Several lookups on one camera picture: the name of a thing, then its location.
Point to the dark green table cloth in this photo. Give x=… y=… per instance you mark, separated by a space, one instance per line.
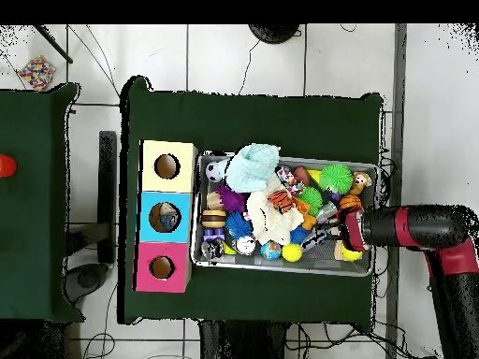
x=254 y=120

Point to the multicoloured speckled toy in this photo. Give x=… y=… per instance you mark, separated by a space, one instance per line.
x=36 y=72

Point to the small green spiky ball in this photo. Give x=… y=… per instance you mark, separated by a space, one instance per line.
x=310 y=198

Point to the red round disc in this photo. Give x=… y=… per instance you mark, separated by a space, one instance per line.
x=6 y=166

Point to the cream yellow waffle cloth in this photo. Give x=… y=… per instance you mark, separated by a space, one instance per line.
x=269 y=221

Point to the blue yellow rubber ball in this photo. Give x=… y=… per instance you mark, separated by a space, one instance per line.
x=271 y=250

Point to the black upright panel stand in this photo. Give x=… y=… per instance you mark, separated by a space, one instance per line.
x=108 y=194

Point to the blue spiky ball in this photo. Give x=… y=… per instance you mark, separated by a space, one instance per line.
x=239 y=223

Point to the shallow clear mesh bin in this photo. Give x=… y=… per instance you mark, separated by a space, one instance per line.
x=196 y=258

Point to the wooden box with three holes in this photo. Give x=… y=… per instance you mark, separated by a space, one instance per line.
x=147 y=254

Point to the green spiky rubber ball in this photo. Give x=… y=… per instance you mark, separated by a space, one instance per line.
x=335 y=178

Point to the black round floor base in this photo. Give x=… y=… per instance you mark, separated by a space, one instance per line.
x=273 y=31

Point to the orange striped tiger plush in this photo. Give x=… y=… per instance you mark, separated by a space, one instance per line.
x=281 y=200

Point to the dark green side table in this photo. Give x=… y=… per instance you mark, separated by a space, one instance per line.
x=37 y=224

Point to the small soccer ball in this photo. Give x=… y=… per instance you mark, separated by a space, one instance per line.
x=213 y=170

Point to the clear blue packet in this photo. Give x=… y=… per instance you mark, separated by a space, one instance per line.
x=165 y=222

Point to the brown wooden yo-yo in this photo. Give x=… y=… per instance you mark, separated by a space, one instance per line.
x=213 y=219

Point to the orange mini basketball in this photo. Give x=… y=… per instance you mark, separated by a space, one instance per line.
x=349 y=202

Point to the mint green waffle cloth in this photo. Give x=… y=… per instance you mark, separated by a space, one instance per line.
x=253 y=166

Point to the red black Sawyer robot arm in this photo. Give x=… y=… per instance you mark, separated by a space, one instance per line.
x=434 y=239

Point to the purple spiky ball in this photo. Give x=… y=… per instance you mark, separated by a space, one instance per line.
x=230 y=198

